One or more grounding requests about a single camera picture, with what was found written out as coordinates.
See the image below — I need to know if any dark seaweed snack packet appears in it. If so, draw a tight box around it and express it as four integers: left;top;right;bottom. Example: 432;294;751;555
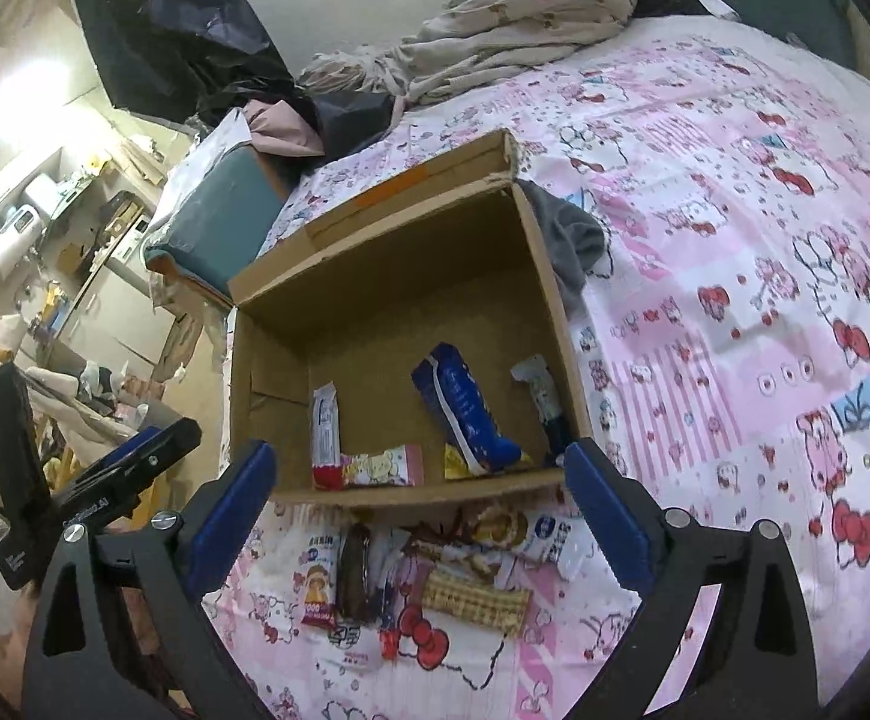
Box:
337;523;371;622

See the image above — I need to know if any blue snack bag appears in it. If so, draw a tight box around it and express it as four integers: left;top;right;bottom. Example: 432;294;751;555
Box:
410;343;523;476

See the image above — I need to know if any white blue snack packet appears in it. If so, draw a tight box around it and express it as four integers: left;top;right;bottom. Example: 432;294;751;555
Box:
511;511;595;582

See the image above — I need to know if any red cartoon girl snack packet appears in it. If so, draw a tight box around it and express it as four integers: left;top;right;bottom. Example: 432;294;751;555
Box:
300;528;341;631

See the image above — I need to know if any white red stick packet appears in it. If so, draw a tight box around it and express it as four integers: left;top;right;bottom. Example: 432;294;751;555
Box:
311;382;342;491

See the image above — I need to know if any white black tube packet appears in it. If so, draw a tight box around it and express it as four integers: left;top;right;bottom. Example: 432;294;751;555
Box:
510;355;572;466

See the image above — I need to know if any brown cookie snack packet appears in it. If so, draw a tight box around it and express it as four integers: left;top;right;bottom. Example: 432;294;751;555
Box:
409;504;528;582

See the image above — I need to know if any waffle pattern biscuit packet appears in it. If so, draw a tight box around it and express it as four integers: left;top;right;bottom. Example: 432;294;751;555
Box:
421;569;533;637

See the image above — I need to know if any pink yellow candy packet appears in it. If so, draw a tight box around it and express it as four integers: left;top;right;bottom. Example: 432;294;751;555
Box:
342;444;424;489

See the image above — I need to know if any yellow snack packet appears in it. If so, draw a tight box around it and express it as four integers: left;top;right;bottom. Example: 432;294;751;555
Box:
443;444;484;481

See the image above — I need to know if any pink Hello Kitty bedsheet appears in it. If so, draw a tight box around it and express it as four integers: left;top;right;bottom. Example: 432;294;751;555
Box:
206;16;870;718

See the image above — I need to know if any brown cardboard box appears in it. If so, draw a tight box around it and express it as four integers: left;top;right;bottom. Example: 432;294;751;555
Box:
230;130;591;507

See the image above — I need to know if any teal bed side cushion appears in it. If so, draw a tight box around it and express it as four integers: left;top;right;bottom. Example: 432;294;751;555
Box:
144;145;300;305

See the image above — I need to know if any grey cloth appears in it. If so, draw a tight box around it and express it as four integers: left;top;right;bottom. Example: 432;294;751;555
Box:
517;179;614;320

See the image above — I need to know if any pink cloth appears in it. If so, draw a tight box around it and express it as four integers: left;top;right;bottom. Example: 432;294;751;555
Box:
243;99;325;158

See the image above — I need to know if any black plastic bag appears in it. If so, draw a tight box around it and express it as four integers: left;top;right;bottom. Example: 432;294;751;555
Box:
74;0;318;127

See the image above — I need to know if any crumpled floral white duvet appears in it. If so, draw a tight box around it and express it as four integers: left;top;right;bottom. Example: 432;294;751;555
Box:
300;0;638;106

